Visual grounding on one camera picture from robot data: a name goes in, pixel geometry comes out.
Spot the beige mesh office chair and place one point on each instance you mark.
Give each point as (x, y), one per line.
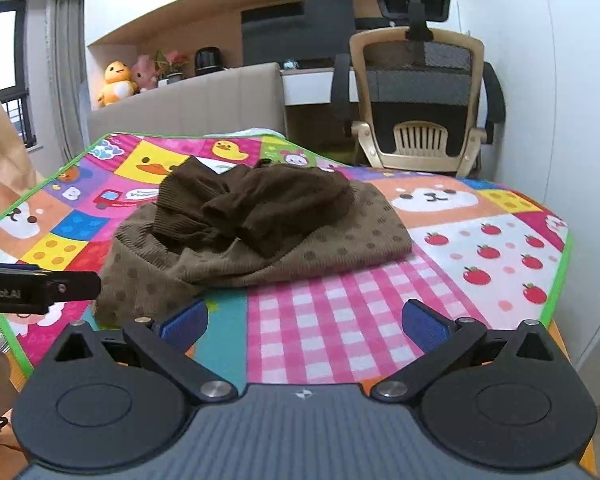
(420, 100)

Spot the black monitor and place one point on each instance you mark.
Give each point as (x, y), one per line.
(300, 30)

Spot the colourful printed blanket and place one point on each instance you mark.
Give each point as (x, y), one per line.
(330, 305)

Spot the brown paper bag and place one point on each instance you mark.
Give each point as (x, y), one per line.
(2, 170)

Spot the brown dotted sweater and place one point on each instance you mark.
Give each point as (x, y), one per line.
(280, 220)

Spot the pink plush toy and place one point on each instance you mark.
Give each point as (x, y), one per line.
(145, 74)

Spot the potted plant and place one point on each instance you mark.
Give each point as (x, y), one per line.
(171, 65)

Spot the black framed window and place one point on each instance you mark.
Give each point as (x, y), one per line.
(2, 75)

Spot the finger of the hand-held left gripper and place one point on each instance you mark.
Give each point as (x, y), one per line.
(75, 285)
(7, 266)

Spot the black round speaker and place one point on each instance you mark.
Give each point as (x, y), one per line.
(209, 61)

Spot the yellow duck plush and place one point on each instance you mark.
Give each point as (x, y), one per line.
(115, 82)

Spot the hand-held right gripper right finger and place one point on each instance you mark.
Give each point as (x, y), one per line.
(425, 327)

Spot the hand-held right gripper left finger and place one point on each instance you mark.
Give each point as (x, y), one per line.
(184, 324)

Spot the beige padded headboard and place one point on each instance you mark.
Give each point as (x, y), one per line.
(190, 105)

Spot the white desk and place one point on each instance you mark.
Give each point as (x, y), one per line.
(310, 87)

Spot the white bed sheet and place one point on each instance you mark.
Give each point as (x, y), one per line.
(245, 132)

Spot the grey curtain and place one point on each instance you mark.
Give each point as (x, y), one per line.
(65, 75)

